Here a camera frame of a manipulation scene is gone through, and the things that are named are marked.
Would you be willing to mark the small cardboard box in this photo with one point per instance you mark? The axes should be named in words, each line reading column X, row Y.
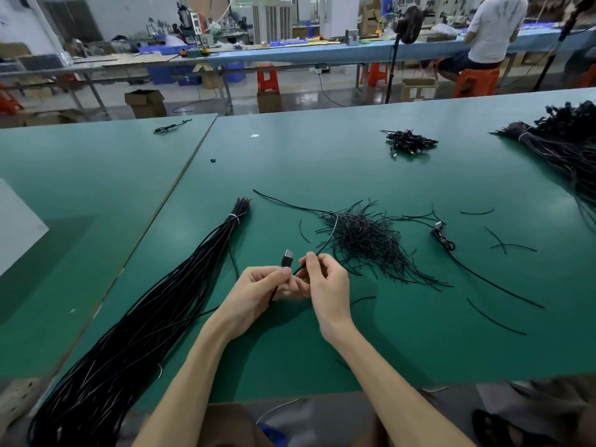
column 269, row 101

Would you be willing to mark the large white box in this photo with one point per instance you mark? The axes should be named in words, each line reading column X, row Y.
column 17, row 228

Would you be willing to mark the open cardboard box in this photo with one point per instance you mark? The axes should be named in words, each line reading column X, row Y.
column 146, row 104

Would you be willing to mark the person's left hand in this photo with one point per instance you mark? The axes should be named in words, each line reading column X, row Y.
column 251, row 298

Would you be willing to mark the red plastic stool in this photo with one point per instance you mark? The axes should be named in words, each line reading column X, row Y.
column 268, row 79

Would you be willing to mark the person's right hand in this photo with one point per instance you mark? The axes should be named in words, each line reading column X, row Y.
column 331, row 293

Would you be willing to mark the black tripod stand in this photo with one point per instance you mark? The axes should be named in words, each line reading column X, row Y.
column 559, row 46

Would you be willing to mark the long blue workbench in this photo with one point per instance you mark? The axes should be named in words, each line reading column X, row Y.
column 354, row 51

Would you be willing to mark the person's right forearm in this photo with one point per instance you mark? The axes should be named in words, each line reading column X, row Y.
column 396, row 395

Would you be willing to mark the person's left forearm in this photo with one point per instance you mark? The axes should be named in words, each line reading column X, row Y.
column 186, row 395

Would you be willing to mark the black fan on stand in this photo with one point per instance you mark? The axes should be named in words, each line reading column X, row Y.
column 408, row 23

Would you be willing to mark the orange plastic stool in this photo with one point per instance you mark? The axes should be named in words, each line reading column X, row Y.
column 376, row 74
column 7, row 100
column 477, row 83

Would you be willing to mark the black sandal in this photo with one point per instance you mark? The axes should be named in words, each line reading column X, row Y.
column 503, row 430

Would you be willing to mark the blue plastic item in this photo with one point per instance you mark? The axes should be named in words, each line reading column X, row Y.
column 272, row 435

